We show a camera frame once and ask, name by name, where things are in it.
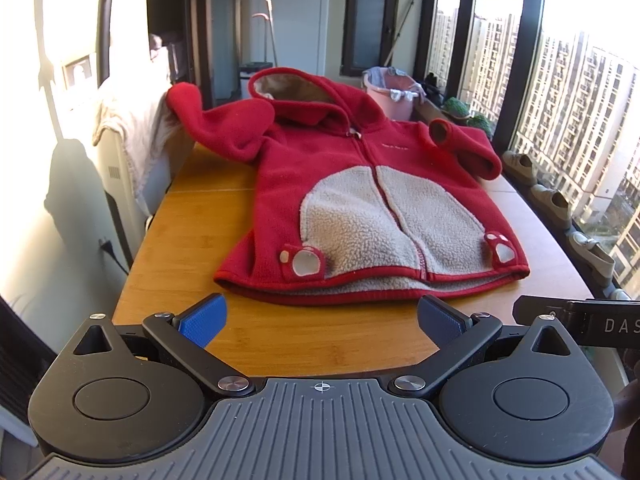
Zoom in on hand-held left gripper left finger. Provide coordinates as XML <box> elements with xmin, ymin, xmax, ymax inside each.
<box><xmin>72</xmin><ymin>294</ymin><xmax>255</xmax><ymax>398</ymax></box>

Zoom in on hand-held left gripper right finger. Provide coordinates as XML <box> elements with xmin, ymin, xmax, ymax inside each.
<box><xmin>389</xmin><ymin>294</ymin><xmax>577</xmax><ymax>398</ymax></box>

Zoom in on red hooded fleece jacket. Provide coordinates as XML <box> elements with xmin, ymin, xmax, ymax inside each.
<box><xmin>166</xmin><ymin>68</ymin><xmax>531</xmax><ymax>307</ymax></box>

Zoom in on beige shoe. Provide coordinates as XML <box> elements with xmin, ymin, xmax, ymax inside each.
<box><xmin>501</xmin><ymin>150</ymin><xmax>539</xmax><ymax>185</ymax></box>
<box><xmin>567</xmin><ymin>230</ymin><xmax>616</xmax><ymax>286</ymax></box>
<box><xmin>530</xmin><ymin>184</ymin><xmax>572</xmax><ymax>231</ymax></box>

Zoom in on white appliance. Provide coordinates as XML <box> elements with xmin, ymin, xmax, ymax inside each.
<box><xmin>97</xmin><ymin>130</ymin><xmax>151</xmax><ymax>272</ymax></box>

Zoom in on green slipper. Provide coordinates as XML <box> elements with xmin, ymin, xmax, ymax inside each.
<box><xmin>467</xmin><ymin>113</ymin><xmax>494</xmax><ymax>139</ymax></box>
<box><xmin>442</xmin><ymin>96</ymin><xmax>471</xmax><ymax>120</ymax></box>

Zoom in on white towel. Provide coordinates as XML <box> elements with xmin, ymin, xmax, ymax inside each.
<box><xmin>92</xmin><ymin>80</ymin><xmax>197</xmax><ymax>217</ymax></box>

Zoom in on pink plastic basin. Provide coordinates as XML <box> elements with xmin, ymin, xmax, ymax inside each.
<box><xmin>362</xmin><ymin>66</ymin><xmax>426</xmax><ymax>122</ymax></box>

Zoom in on dark shoes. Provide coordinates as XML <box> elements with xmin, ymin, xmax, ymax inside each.
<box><xmin>422</xmin><ymin>72</ymin><xmax>446</xmax><ymax>106</ymax></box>

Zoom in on black framed window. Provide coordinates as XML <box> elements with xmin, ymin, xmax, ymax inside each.
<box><xmin>425</xmin><ymin>0</ymin><xmax>640</xmax><ymax>302</ymax></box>

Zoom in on dark frosted glass door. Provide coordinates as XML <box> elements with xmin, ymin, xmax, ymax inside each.
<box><xmin>340</xmin><ymin>0</ymin><xmax>401</xmax><ymax>79</ymax></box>

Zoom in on black power plug cable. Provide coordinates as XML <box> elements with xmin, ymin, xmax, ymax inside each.
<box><xmin>97</xmin><ymin>237</ymin><xmax>132</xmax><ymax>274</ymax></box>

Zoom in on pink handled broom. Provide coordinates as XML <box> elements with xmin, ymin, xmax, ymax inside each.
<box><xmin>252</xmin><ymin>0</ymin><xmax>279</xmax><ymax>69</ymax></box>

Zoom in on mop handle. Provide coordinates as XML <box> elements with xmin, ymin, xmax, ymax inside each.
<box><xmin>382</xmin><ymin>0</ymin><xmax>427</xmax><ymax>69</ymax></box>

